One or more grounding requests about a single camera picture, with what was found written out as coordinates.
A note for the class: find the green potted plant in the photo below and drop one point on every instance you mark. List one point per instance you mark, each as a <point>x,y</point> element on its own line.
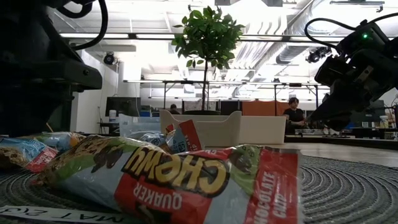
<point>208,34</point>

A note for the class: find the orange partition panel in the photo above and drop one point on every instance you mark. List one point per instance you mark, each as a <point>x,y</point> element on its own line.
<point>261,109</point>

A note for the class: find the black computer monitor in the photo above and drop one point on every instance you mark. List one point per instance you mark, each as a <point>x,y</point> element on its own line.
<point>122,107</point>

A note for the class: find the grey plastic bin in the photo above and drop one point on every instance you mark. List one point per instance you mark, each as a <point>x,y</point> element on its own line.
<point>217,133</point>

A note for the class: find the white tape label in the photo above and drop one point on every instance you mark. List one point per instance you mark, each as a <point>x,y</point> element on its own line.
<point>46,214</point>

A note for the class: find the silver ceiling air duct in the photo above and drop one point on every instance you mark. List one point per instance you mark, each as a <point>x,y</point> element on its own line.
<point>289,54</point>

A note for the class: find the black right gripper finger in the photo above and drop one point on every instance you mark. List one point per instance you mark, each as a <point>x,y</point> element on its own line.
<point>339,115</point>

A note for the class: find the multicoloured granola bar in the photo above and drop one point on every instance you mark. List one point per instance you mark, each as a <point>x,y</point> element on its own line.
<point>21,152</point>

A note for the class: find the white plastic bin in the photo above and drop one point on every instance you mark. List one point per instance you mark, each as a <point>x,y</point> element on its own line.
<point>264,130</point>

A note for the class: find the person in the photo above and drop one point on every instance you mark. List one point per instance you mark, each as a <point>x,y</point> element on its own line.
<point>293,116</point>
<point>174,109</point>

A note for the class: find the overhead light bar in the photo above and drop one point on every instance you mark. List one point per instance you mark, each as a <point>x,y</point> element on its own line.
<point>93,35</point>

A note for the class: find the black ceiling camera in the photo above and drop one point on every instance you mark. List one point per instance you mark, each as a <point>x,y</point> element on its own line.
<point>109,58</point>

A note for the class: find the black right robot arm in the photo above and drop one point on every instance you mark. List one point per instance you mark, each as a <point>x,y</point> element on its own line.
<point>393,62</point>

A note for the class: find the red blue granola bar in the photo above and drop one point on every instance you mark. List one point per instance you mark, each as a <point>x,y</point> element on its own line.
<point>186,137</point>

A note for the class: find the clear plastic bin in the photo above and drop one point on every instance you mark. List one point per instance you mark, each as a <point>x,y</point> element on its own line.
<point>136,127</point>

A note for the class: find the black ceiling spotlight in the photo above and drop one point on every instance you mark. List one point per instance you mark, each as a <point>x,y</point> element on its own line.
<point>317,55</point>

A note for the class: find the red green Chewy granola bar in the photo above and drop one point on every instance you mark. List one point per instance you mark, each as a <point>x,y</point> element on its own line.
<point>174,177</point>

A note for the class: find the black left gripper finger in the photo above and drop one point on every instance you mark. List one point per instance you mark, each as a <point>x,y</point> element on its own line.
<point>11,112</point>
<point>34,112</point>

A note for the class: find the black background table frame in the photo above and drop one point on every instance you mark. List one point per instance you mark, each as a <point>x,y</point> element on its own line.
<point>174,82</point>

